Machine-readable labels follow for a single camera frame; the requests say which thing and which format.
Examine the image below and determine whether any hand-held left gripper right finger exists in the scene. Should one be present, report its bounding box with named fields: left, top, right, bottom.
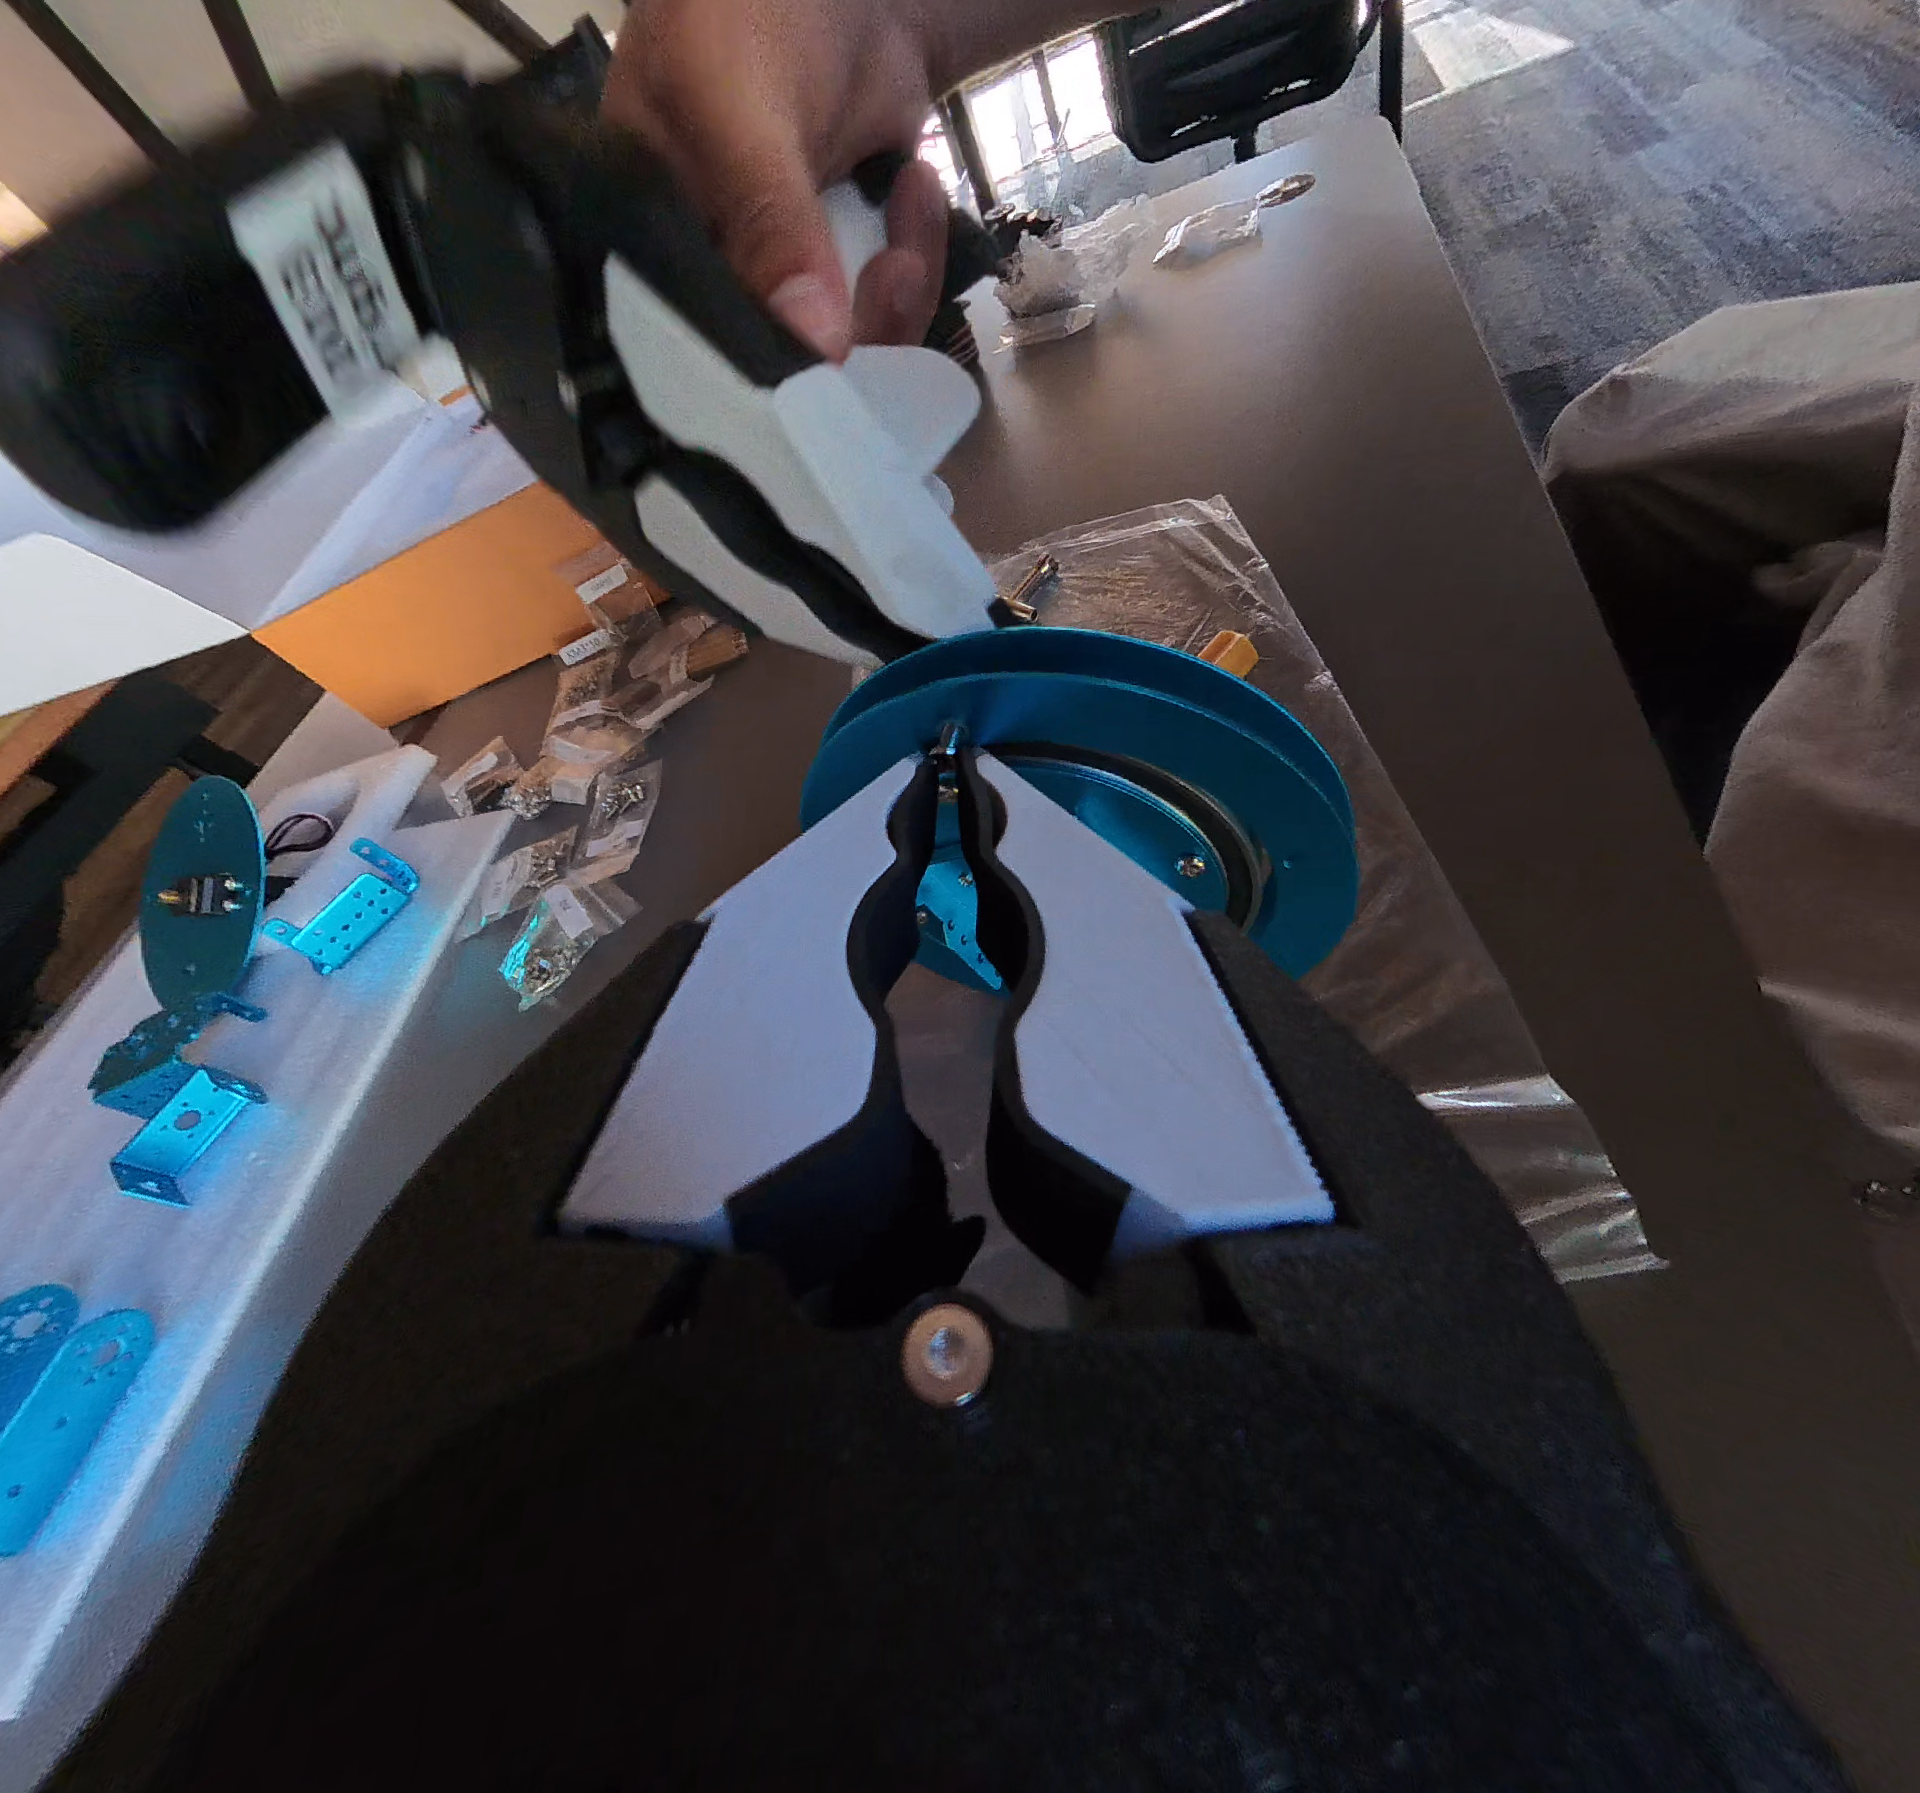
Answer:
left=967, top=755, right=1337, bottom=1294

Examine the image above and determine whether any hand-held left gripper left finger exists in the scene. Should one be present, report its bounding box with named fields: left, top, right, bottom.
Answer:
left=554, top=759, right=988, bottom=1324

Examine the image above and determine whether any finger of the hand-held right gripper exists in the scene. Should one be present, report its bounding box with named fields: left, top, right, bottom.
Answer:
left=629, top=471, right=906, bottom=671
left=604, top=255, right=999, bottom=640

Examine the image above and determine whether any blue round turntable base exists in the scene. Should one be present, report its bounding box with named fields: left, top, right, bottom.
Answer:
left=797, top=626, right=1359, bottom=992

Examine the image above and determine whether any grey desk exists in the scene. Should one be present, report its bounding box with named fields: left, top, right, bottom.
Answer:
left=0, top=111, right=1920, bottom=1793

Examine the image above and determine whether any person's right hand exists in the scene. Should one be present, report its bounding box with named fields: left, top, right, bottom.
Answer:
left=600, top=0, right=966, bottom=363

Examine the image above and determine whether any pile of small screw bags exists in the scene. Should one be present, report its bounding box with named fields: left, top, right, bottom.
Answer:
left=437, top=554, right=751, bottom=1007

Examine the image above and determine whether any large clear plastic bag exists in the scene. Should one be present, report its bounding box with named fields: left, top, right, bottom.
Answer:
left=960, top=494, right=1667, bottom=1285

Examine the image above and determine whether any orange and white cardboard box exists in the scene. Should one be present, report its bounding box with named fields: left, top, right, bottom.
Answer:
left=0, top=322, right=677, bottom=730

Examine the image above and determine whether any small clear bag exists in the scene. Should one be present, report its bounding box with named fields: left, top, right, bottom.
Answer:
left=990, top=206, right=1145, bottom=353
left=1151, top=194, right=1266, bottom=272

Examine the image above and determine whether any white foam sheet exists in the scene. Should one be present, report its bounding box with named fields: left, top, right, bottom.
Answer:
left=0, top=750, right=519, bottom=1726

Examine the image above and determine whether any blue oval metal plate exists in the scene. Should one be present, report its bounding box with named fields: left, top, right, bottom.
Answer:
left=142, top=777, right=268, bottom=1007

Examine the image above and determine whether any black office chair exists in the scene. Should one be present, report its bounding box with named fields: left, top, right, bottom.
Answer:
left=1093, top=0, right=1410, bottom=166

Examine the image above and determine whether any wide blue perforated bracket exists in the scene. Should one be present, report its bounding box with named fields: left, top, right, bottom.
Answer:
left=262, top=836, right=422, bottom=977

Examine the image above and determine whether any small blue angle bracket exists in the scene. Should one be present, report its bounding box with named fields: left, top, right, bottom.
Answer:
left=112, top=1065, right=271, bottom=1210

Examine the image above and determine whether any teal multi-hole metal bracket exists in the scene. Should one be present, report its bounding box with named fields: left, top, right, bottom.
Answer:
left=90, top=995, right=270, bottom=1121

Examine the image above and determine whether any blue U-shaped servo bracket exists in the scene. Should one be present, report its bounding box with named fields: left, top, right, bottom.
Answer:
left=0, top=1308, right=158, bottom=1558
left=0, top=1282, right=80, bottom=1426

